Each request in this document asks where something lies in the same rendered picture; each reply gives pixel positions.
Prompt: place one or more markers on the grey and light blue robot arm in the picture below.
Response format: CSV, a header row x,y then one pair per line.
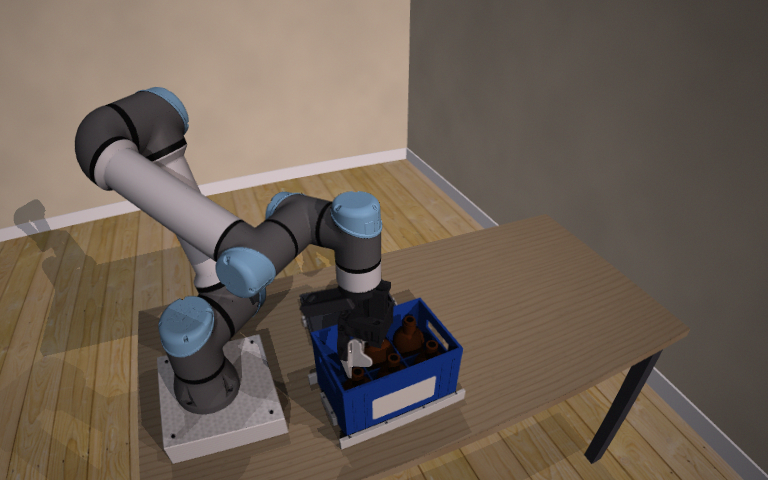
x,y
247,258

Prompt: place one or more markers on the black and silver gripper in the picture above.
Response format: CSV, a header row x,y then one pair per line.
x,y
373,314

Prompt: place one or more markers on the blue plastic crate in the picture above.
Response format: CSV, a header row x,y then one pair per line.
x,y
382,399

